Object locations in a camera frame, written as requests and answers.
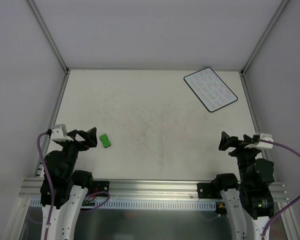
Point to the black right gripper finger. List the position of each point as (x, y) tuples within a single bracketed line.
[(227, 141), (247, 141)]

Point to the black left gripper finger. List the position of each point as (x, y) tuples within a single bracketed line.
[(92, 140), (78, 135)]

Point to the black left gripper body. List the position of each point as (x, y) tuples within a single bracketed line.
[(78, 141)]

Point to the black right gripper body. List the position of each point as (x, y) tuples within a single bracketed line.
[(239, 143)]

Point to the green whiteboard eraser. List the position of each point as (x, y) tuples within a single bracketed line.
[(105, 141)]

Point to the small black-framed whiteboard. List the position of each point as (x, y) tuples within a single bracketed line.
[(210, 89)]

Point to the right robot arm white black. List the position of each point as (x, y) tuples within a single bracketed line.
[(248, 200)]

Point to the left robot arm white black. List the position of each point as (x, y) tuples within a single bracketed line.
[(64, 188)]

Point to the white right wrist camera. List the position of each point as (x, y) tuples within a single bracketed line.
[(262, 141)]

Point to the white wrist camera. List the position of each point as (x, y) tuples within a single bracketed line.
[(58, 133), (262, 141)]

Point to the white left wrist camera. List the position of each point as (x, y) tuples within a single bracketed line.
[(58, 133)]

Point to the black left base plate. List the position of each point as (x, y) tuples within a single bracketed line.
[(100, 187)]

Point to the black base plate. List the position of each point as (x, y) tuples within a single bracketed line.
[(100, 187), (206, 191)]

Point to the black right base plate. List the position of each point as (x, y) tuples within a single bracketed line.
[(206, 191)]

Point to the aluminium mounting rail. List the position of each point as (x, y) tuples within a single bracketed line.
[(167, 190)]

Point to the white slotted cable duct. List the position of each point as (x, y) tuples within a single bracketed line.
[(129, 204)]

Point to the left aluminium frame post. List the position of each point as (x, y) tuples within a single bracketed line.
[(47, 34)]

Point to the aluminium frame post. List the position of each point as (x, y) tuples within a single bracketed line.
[(47, 34), (265, 34)]

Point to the right aluminium frame post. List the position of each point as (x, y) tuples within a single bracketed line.
[(265, 34)]

